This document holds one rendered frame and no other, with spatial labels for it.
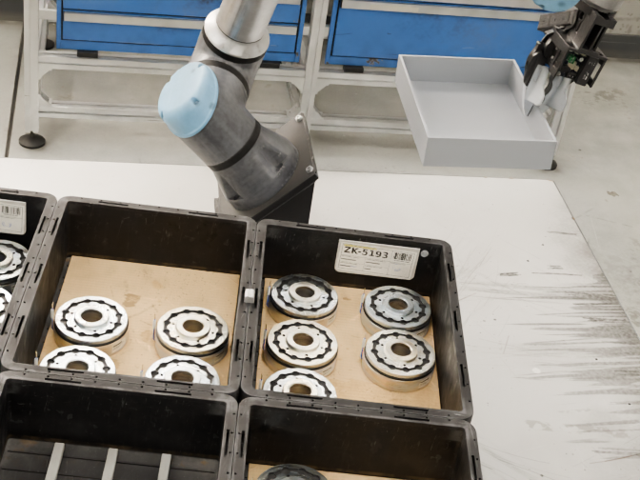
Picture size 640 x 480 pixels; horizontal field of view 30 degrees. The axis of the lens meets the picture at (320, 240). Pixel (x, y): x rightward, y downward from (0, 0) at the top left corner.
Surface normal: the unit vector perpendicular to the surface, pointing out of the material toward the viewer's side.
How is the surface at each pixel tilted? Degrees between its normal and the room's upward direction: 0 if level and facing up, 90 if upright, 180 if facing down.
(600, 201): 0
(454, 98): 2
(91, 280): 0
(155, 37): 90
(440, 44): 90
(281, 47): 90
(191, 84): 48
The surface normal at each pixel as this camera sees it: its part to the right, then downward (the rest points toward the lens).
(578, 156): 0.13, -0.81
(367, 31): 0.14, 0.58
